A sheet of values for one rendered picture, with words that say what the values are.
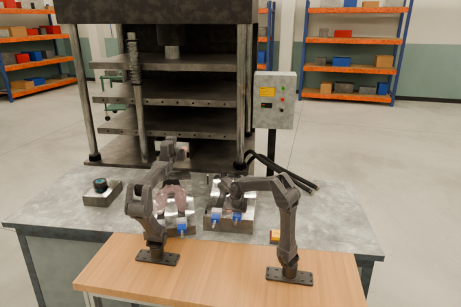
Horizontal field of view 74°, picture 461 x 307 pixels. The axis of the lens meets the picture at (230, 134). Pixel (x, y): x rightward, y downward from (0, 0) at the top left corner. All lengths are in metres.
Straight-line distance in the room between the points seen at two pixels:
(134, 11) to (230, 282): 1.67
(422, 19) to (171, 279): 7.62
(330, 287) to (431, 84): 7.37
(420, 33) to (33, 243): 7.84
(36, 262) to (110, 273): 0.81
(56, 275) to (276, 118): 1.74
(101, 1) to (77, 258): 1.58
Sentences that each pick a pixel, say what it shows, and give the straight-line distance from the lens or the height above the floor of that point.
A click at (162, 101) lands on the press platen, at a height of 1.27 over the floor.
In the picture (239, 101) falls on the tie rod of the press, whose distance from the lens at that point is 2.11.
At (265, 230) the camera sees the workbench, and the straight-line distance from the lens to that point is 1.69.
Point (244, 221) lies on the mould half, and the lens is 1.62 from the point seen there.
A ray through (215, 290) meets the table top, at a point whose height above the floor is 0.80.
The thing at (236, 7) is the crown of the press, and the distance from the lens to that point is 2.01.
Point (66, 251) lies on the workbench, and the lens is 2.11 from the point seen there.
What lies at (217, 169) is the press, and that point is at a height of 0.78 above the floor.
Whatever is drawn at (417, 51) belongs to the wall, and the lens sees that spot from 8.30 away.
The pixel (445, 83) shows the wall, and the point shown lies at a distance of 8.59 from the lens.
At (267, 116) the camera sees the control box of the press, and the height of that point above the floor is 1.16.
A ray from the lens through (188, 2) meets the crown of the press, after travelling 2.07.
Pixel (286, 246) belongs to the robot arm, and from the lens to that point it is 1.34.
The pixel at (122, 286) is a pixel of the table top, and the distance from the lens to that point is 1.49.
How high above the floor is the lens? 1.84
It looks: 21 degrees down
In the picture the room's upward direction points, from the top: straight up
